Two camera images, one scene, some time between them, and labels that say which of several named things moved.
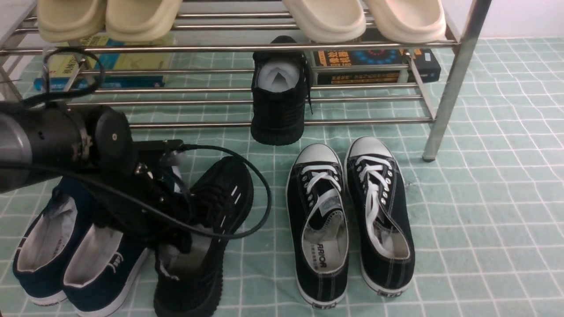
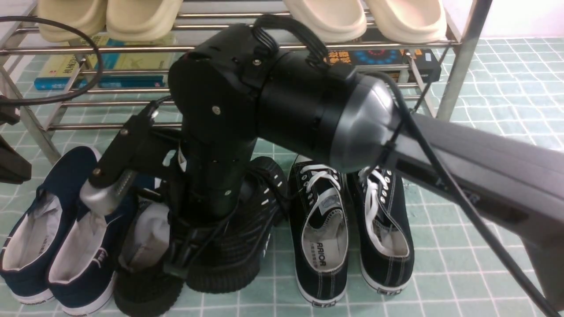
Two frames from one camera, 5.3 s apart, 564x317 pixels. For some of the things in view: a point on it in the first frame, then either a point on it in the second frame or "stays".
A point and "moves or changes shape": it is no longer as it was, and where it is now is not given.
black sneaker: x=280 y=86 moves or changes shape
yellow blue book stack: x=107 y=62 stays
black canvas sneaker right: x=381 y=215 stays
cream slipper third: x=328 y=21 stays
